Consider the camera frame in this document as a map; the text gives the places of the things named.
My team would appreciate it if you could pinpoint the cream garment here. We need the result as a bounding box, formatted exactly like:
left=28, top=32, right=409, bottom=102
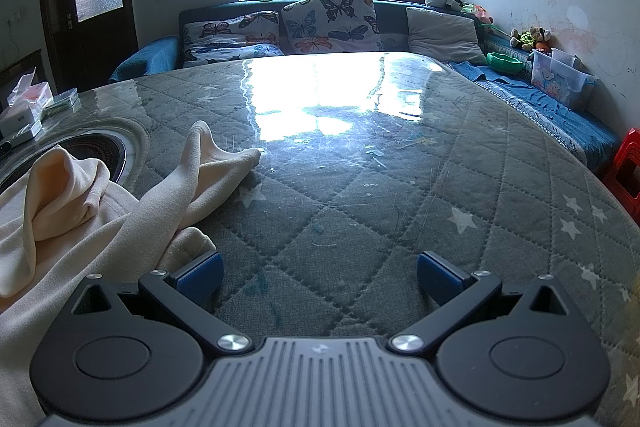
left=0, top=120, right=262, bottom=427

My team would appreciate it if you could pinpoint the large butterfly print pillow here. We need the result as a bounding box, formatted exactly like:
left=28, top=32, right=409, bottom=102
left=281, top=0, right=383, bottom=55

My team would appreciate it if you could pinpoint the red plastic stool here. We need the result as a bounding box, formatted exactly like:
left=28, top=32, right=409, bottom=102
left=602, top=127, right=640, bottom=220

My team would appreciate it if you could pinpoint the green bowl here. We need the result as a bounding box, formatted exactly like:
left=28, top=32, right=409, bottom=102
left=486, top=52, right=523, bottom=75

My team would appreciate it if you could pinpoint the white box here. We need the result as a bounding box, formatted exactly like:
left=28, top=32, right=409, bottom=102
left=0, top=104, right=43, bottom=140

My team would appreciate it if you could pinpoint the brown plush toy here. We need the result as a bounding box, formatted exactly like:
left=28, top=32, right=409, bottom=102
left=530, top=26, right=553, bottom=50

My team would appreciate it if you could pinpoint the pink tissue pack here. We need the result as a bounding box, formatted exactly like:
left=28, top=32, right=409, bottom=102
left=6, top=67, right=54, bottom=112

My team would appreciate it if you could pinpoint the blue sofa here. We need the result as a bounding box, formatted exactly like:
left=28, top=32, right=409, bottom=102
left=109, top=0, right=621, bottom=168

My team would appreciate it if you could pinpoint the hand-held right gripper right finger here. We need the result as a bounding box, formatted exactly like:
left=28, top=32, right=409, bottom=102
left=390, top=251, right=570, bottom=354

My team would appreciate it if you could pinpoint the round black induction cooktop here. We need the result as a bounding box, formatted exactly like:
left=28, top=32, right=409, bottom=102
left=0, top=134, right=127, bottom=195

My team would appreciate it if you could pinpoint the grey pillow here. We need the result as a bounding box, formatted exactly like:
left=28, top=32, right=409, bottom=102
left=406, top=7, right=487, bottom=66

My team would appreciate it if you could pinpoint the blue towel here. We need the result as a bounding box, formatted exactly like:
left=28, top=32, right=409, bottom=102
left=447, top=61, right=531, bottom=84

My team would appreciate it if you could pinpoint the clear plastic storage box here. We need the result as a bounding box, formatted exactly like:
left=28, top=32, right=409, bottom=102
left=530, top=48, right=598, bottom=110

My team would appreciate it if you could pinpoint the green packet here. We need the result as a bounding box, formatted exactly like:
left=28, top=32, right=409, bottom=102
left=42, top=89, right=83, bottom=115

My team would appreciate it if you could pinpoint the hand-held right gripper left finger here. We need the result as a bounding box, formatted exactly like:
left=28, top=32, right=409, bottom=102
left=72, top=252, right=253, bottom=354

